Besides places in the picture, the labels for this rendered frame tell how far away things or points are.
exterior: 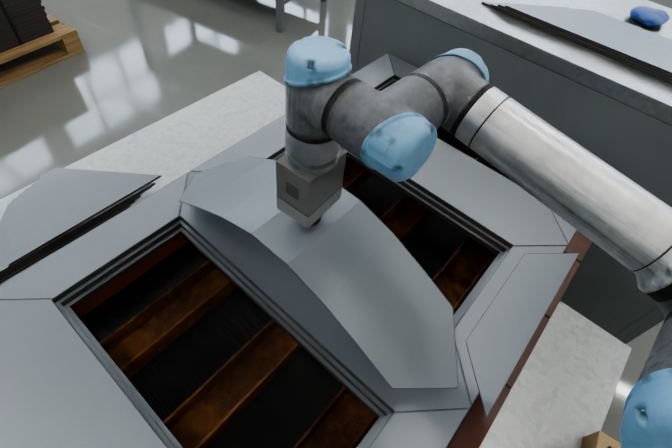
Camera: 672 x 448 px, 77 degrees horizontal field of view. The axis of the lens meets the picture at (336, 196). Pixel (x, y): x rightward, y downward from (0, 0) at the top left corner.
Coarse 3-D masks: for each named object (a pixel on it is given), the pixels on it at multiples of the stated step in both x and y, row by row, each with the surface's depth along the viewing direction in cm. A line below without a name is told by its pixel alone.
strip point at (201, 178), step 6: (234, 162) 92; (216, 168) 92; (222, 168) 91; (228, 168) 90; (198, 174) 93; (204, 174) 91; (210, 174) 90; (216, 174) 89; (192, 180) 90; (198, 180) 89; (204, 180) 88; (210, 180) 87; (192, 186) 87; (198, 186) 86; (186, 192) 85; (180, 198) 83
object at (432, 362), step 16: (448, 320) 71; (432, 336) 69; (448, 336) 70; (432, 352) 68; (448, 352) 69; (416, 368) 66; (432, 368) 67; (448, 368) 68; (400, 384) 64; (416, 384) 65; (432, 384) 66
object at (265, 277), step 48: (144, 240) 84; (192, 240) 88; (240, 240) 86; (480, 240) 95; (96, 288) 79; (240, 288) 83; (288, 288) 80; (480, 288) 85; (336, 336) 74; (384, 384) 70
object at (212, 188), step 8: (248, 160) 90; (256, 160) 88; (264, 160) 87; (232, 168) 89; (240, 168) 87; (248, 168) 86; (224, 176) 86; (232, 176) 85; (240, 176) 83; (208, 184) 85; (216, 184) 84; (224, 184) 82; (192, 192) 84; (200, 192) 83; (208, 192) 81; (216, 192) 80; (184, 200) 82; (192, 200) 80; (200, 200) 79
